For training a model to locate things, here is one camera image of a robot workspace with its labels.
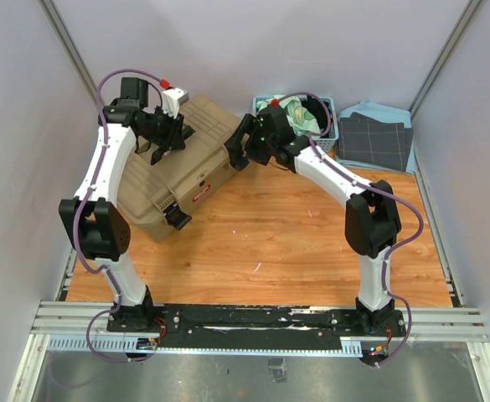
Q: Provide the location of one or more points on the green patterned cloth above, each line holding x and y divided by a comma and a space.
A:
300, 119

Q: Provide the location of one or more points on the tan plastic tool box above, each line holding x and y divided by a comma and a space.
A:
158, 198

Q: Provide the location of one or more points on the blue plastic basket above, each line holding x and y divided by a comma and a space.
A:
326, 144

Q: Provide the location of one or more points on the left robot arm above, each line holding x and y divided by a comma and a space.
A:
145, 109

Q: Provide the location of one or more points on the black cloth in basket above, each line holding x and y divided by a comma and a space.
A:
317, 109

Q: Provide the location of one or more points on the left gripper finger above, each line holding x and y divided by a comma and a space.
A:
157, 155
180, 132

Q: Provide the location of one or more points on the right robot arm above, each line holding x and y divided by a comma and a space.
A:
371, 218

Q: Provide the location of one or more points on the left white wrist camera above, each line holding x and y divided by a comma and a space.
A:
172, 100

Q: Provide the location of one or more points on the grey checked folded cloth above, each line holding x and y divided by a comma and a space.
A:
363, 139

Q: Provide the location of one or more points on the light blue folded cloth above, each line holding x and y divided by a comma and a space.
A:
384, 114

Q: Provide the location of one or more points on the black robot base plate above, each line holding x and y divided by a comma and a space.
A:
254, 328

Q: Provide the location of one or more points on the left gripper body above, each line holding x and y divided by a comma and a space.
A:
165, 130

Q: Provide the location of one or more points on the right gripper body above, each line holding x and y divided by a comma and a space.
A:
259, 152

